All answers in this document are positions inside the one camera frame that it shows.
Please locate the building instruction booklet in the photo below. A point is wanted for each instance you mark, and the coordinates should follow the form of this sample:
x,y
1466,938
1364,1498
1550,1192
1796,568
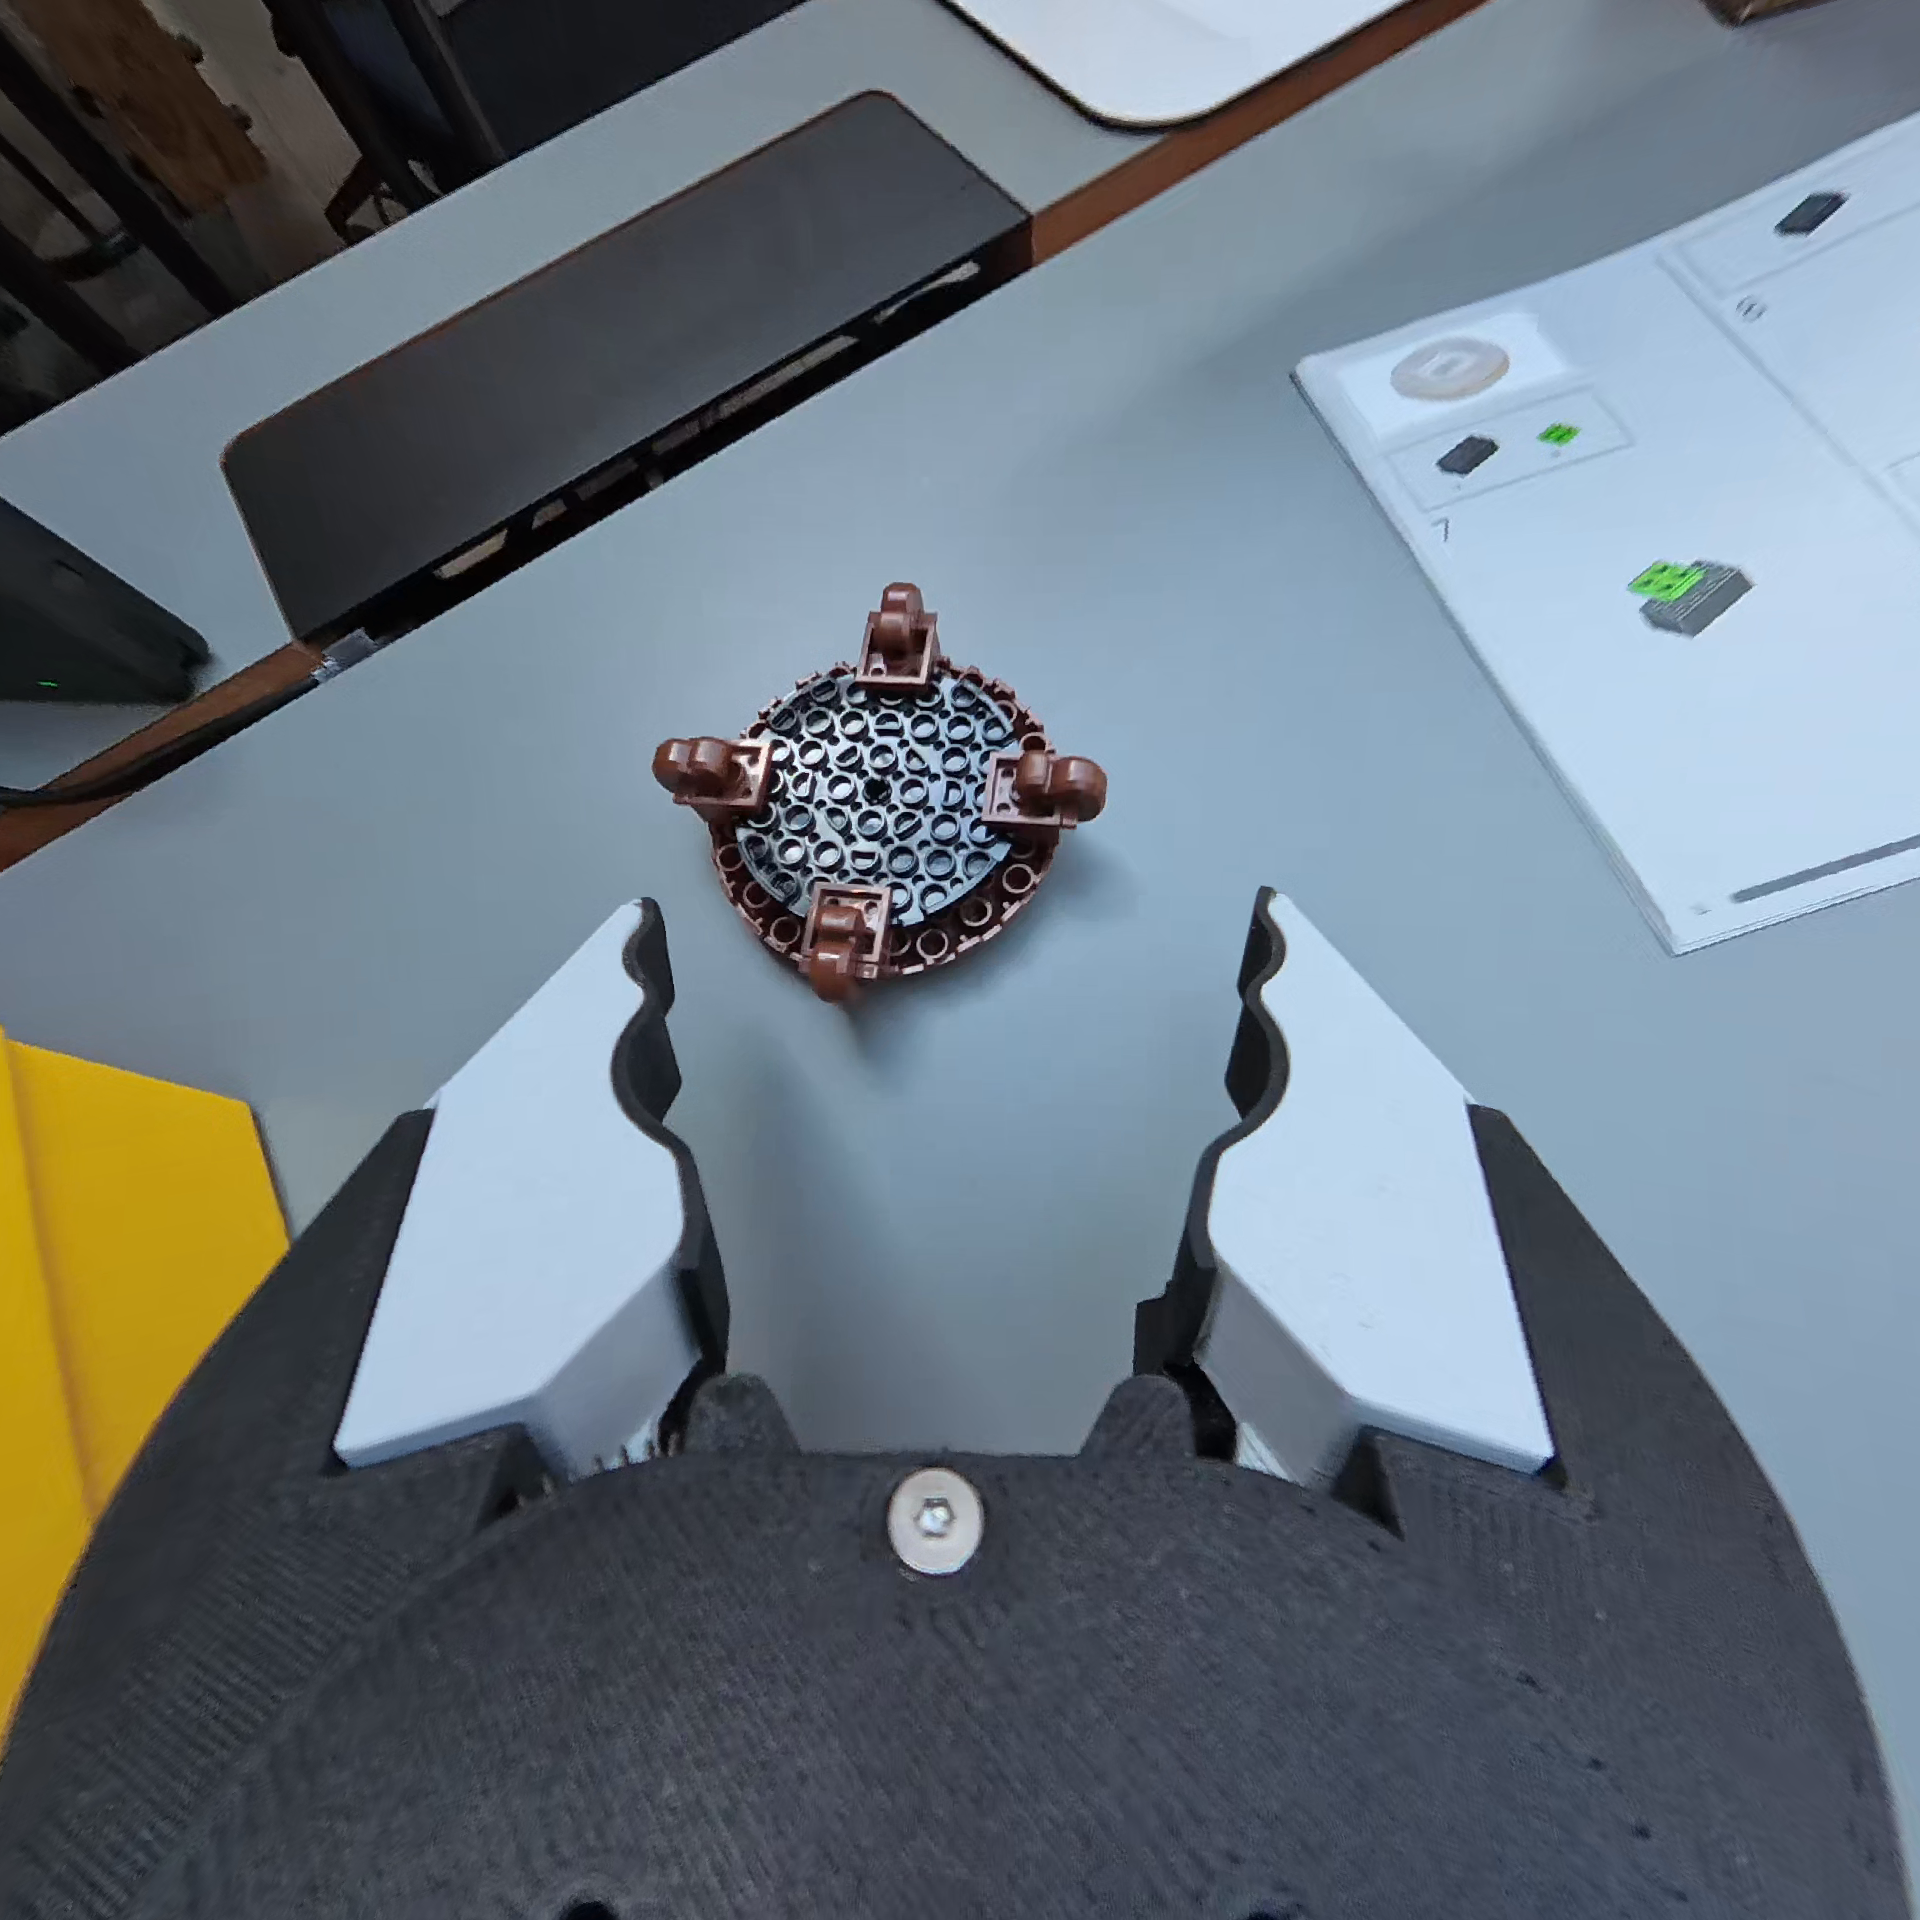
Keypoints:
x,y
1576,722

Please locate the round brown black brick base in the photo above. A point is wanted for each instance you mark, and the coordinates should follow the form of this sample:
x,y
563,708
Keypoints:
x,y
884,797

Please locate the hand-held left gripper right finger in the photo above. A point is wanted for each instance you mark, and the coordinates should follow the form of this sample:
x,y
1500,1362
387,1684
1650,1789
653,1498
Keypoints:
x,y
1380,1231

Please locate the black plant toy box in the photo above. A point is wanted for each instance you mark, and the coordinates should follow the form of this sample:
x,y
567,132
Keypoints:
x,y
1770,7

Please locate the white board stand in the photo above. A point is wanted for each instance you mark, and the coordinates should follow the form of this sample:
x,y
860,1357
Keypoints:
x,y
1168,52

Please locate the black flat panel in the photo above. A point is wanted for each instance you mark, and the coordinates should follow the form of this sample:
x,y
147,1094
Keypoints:
x,y
601,329

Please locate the yellow plastic bin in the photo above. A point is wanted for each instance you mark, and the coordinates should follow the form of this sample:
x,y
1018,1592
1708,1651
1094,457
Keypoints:
x,y
121,1275

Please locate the black electronic device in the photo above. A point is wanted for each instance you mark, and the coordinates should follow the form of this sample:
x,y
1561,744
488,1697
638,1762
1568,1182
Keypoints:
x,y
76,617

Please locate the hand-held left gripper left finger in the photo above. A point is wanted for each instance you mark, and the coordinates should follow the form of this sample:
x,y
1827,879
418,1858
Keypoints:
x,y
508,1231

